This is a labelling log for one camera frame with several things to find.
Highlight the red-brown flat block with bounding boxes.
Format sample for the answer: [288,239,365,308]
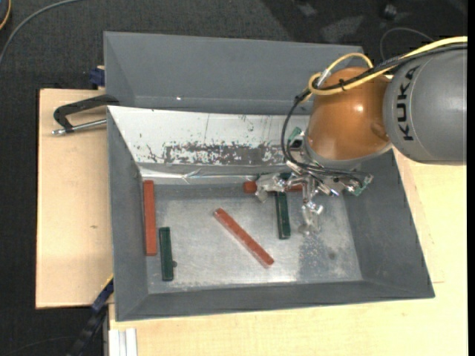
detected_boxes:
[242,180,306,195]
[142,179,159,257]
[212,207,275,269]

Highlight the grey metal bin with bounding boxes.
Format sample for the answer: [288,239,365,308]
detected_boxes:
[102,30,436,323]

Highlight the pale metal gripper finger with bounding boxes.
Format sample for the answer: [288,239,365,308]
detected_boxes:
[255,174,291,202]
[298,185,325,237]

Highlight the dark green flat block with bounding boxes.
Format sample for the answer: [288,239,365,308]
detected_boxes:
[275,191,292,241]
[158,226,176,283]

